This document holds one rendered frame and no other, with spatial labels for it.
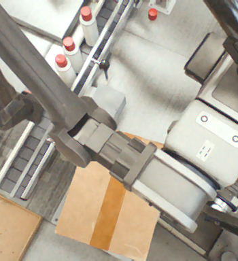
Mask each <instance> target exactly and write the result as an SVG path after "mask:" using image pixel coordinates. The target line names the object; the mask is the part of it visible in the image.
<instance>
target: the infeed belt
mask: <svg viewBox="0 0 238 261"><path fill-rule="evenodd" d="M129 1H130V0H124V3H123V4H122V6H121V8H120V9H119V10H118V13H117V14H116V16H115V18H114V20H113V22H112V25H111V27H110V28H109V29H108V31H107V33H106V34H105V37H104V38H103V40H102V42H101V44H100V46H99V48H98V50H97V51H96V53H95V55H94V56H93V59H95V60H98V58H99V57H100V55H101V53H102V50H103V49H104V47H105V45H106V43H107V42H108V40H109V38H110V37H111V35H112V33H113V30H114V28H115V27H116V25H117V24H118V21H119V19H120V18H121V16H122V14H123V13H124V11H125V9H126V6H127V5H128V3H129ZM118 2H119V0H105V2H104V4H103V5H102V7H101V8H100V10H99V13H98V14H97V17H96V21H97V26H98V30H99V36H100V35H101V32H102V30H103V29H104V27H105V25H106V24H107V22H108V20H109V19H110V17H111V15H112V12H113V10H114V9H115V8H116V6H117V4H118ZM79 49H80V52H81V55H82V58H83V60H84V63H85V62H86V60H87V58H88V57H89V56H90V52H91V51H92V49H93V47H90V46H89V45H88V44H87V43H86V40H85V38H84V40H83V41H82V42H81V44H80V46H79ZM94 65H95V63H93V62H90V64H89V66H88V68H87V69H86V71H85V73H84V74H83V76H82V79H81V80H80V81H79V84H78V86H77V88H76V90H75V91H74V93H75V94H76V95H79V92H80V91H81V89H82V87H83V85H84V83H85V81H86V80H87V79H88V76H89V75H90V72H91V70H92V69H93V67H94ZM50 123H51V119H50V117H49V115H48V114H47V112H46V111H45V109H44V110H43V111H42V115H41V122H40V123H39V124H35V125H34V126H33V128H32V130H31V132H30V133H29V134H30V135H29V136H28V137H27V139H26V141H25V142H24V143H23V145H22V147H21V149H20V150H19V152H18V154H17V156H16V157H15V159H14V160H13V162H12V164H11V166H10V167H9V169H8V170H7V173H6V174H5V176H4V178H3V179H2V181H1V182H0V188H1V189H2V190H5V191H6V192H8V193H10V194H11V193H12V191H13V189H14V187H15V186H16V182H17V181H18V179H19V177H20V176H21V175H22V172H23V171H24V169H25V167H26V165H27V164H28V162H29V160H30V158H31V157H32V155H33V154H34V152H35V150H36V148H37V146H38V145H39V142H40V141H41V140H42V138H43V137H44V135H45V133H46V131H47V129H48V127H49V126H50ZM50 144H51V143H50V142H49V141H46V142H45V144H44V146H43V147H42V149H41V152H40V153H39V155H38V156H37V158H36V159H35V162H34V163H33V165H32V167H31V169H30V171H29V172H28V174H27V176H26V177H25V179H24V181H23V182H22V184H21V186H20V188H19V189H18V191H17V193H16V195H15V196H16V197H18V198H20V197H21V196H22V194H23V193H24V191H25V189H26V187H27V186H28V184H29V182H30V180H31V178H32V176H33V174H34V173H35V172H36V170H37V168H38V166H39V164H40V162H41V161H42V159H43V157H44V155H45V154H46V152H47V149H48V148H49V146H50Z"/></svg>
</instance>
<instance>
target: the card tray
mask: <svg viewBox="0 0 238 261"><path fill-rule="evenodd" d="M42 220H43V217H42V216H40V215H37V214H36V213H34V212H32V211H29V210H28V209H26V208H24V207H22V206H20V205H19V204H17V203H15V202H13V201H11V200H10V199H8V198H5V197H3V196H1V195H0V261H21V260H22V258H23V255H24V253H25V251H26V250H27V248H28V246H29V244H30V242H31V241H32V239H33V237H34V235H35V233H36V232H37V230H38V228H39V226H40V224H41V222H42Z"/></svg>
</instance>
